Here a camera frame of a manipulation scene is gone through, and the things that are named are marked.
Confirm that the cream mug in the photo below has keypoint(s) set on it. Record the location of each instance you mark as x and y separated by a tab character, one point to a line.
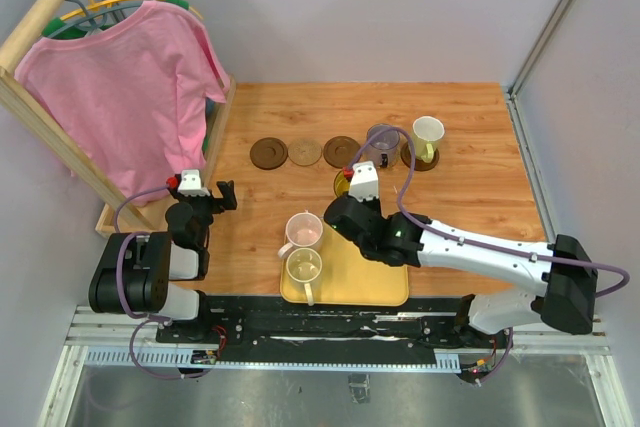
304	267

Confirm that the pink t-shirt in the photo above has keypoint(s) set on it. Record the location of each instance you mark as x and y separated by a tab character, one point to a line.
133	96

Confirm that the white green mug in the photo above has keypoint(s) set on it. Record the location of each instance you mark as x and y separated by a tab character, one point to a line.
427	133

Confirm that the wooden clothes rack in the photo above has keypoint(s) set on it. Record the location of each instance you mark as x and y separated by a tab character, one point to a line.
34	117

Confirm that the aluminium frame post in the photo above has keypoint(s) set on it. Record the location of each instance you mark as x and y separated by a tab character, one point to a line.
543	40

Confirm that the grey clothes hanger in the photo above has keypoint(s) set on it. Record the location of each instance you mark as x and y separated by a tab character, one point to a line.
92	19

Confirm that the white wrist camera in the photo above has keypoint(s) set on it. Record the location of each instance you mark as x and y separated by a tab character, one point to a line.
191	184
364	184

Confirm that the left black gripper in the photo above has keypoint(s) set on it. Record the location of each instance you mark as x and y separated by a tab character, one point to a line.
226	191

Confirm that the yellow transparent mug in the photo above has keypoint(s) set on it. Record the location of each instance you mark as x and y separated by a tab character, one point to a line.
341	184

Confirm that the yellow plastic tray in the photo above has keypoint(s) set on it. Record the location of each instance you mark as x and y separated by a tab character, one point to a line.
347	278

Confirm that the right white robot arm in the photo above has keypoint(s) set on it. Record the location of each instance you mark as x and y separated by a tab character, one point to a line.
552	283

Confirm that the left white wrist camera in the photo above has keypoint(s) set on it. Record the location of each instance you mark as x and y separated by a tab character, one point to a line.
191	184

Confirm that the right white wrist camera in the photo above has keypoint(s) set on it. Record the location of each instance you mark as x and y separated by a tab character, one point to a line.
364	184

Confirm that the pink mug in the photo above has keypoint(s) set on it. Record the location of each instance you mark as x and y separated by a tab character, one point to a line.
302	230

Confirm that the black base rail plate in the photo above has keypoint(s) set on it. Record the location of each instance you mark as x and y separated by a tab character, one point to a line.
270	330

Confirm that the purple mug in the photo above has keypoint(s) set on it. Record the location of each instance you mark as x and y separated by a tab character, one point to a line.
383	150

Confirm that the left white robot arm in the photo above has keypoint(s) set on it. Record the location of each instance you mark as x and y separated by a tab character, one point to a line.
137	272

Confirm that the brown wooden coaster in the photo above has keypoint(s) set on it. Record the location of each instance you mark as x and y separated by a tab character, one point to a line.
430	163
339	151
268	153

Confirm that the green garment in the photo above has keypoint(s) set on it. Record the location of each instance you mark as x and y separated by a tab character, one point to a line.
73	33

